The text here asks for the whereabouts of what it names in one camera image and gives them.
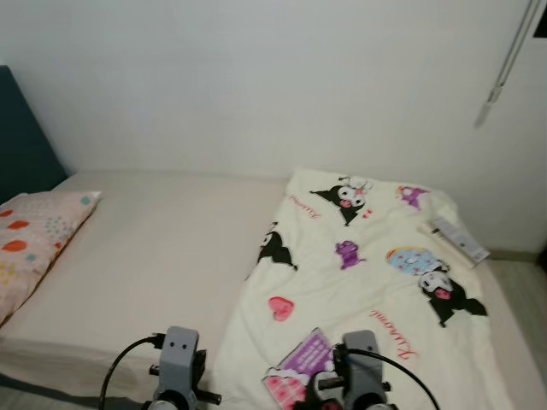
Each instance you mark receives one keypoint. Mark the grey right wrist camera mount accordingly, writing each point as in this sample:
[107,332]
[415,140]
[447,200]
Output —
[361,367]

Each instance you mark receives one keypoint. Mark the dark window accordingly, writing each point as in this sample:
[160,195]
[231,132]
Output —
[543,17]

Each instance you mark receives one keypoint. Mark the cream cartoon print blanket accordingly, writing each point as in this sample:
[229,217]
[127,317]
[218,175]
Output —
[359,299]

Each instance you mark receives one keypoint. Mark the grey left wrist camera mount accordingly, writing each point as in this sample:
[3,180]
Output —
[179,359]

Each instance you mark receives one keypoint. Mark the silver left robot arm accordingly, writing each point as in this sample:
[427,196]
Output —
[175,401]

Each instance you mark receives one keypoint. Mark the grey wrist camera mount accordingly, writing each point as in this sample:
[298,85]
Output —
[361,367]
[179,359]

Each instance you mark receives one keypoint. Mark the pink pillow with orange patches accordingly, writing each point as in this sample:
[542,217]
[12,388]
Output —
[34,239]

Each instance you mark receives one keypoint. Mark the white blind wand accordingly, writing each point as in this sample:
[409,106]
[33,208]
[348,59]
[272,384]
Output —
[511,60]

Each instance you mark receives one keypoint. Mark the blue padded headboard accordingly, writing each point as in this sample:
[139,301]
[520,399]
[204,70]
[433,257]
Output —
[26,145]

